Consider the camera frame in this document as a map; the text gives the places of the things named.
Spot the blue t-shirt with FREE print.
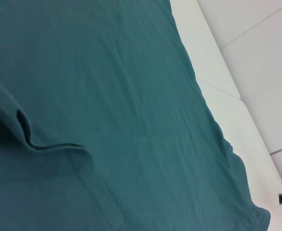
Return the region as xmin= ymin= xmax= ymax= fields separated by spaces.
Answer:
xmin=0 ymin=0 xmax=272 ymax=231

